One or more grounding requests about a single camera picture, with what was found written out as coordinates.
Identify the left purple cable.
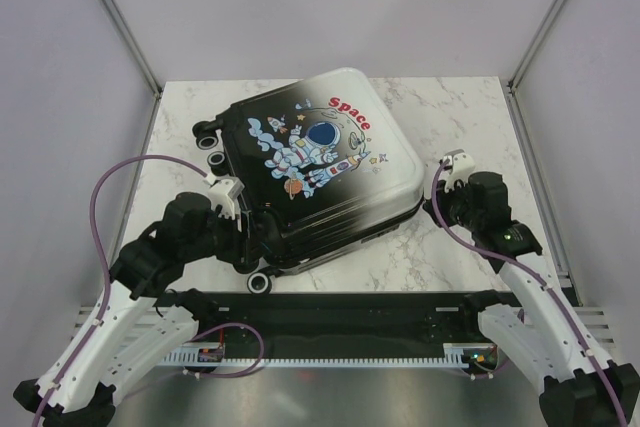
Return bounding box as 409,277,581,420
29,154,265,427

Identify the white suitcase with dark lining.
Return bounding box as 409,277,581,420
192,68,425,294

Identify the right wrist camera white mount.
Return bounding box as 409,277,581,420
440,149,476,193

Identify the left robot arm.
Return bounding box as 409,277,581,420
13,190,263,426

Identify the purple cable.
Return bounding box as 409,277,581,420
430,159,629,427
29,154,265,427

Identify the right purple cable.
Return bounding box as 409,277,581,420
430,159,629,427

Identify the light blue cable duct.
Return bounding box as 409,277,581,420
159,343,495,369

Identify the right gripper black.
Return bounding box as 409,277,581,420
421,176,481,233

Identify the right aluminium frame post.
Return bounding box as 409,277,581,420
505,0,569,96

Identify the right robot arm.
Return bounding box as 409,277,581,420
423,156,639,426

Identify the left aluminium frame post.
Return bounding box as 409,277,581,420
99,0,163,99

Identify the aluminium frame post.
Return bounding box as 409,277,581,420
99,0,163,99
505,0,569,96

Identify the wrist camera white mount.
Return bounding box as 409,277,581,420
440,149,476,193
204,173,244,220

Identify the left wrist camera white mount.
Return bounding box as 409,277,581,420
204,173,244,220

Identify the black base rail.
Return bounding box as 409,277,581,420
160,291,531,363

